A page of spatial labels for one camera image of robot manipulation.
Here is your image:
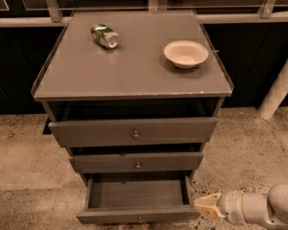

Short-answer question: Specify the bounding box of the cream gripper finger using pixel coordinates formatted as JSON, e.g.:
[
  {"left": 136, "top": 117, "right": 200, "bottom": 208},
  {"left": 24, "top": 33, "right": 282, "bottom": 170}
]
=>
[
  {"left": 196, "top": 205, "right": 226, "bottom": 220},
  {"left": 194, "top": 193, "right": 222, "bottom": 207}
]

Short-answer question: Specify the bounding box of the metal railing frame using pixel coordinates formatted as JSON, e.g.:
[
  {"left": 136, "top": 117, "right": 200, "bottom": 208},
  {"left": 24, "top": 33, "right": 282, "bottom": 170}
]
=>
[{"left": 0, "top": 0, "right": 288, "bottom": 28}]

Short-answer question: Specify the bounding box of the grey drawer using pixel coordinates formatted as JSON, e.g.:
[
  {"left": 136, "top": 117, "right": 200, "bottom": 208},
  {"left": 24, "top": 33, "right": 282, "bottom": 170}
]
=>
[
  {"left": 70, "top": 152, "right": 204, "bottom": 173},
  {"left": 77, "top": 172, "right": 198, "bottom": 224},
  {"left": 49, "top": 117, "right": 217, "bottom": 148}
]

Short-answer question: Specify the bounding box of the green crushed soda can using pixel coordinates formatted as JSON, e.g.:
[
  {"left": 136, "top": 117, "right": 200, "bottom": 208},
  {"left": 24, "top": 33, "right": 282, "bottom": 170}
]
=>
[{"left": 90, "top": 23, "right": 119, "bottom": 49}]

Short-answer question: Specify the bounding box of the white slanted pole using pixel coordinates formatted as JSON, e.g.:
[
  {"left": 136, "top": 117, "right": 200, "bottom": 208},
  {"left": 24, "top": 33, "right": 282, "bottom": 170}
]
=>
[{"left": 258, "top": 58, "right": 288, "bottom": 120}]

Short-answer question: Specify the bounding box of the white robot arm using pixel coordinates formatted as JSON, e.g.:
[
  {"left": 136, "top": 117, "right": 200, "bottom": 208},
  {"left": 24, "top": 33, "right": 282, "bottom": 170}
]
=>
[{"left": 194, "top": 184, "right": 288, "bottom": 230}]

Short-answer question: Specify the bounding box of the grey drawer cabinet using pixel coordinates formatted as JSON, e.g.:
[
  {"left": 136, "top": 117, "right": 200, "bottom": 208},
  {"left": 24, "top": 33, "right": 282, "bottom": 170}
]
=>
[{"left": 31, "top": 10, "right": 234, "bottom": 184}]

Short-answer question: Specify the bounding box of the grey top drawer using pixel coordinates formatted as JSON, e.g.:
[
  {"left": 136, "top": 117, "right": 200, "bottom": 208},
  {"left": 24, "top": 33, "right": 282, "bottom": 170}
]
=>
[{"left": 49, "top": 117, "right": 217, "bottom": 148}]

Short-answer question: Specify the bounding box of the grey middle drawer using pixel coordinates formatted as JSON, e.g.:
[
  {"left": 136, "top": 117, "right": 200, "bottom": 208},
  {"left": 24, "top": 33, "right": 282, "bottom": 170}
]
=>
[{"left": 70, "top": 152, "right": 204, "bottom": 173}]

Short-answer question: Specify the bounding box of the grey bottom drawer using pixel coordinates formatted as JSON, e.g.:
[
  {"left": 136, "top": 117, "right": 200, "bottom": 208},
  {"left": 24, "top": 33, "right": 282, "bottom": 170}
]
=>
[{"left": 77, "top": 172, "right": 198, "bottom": 224}]

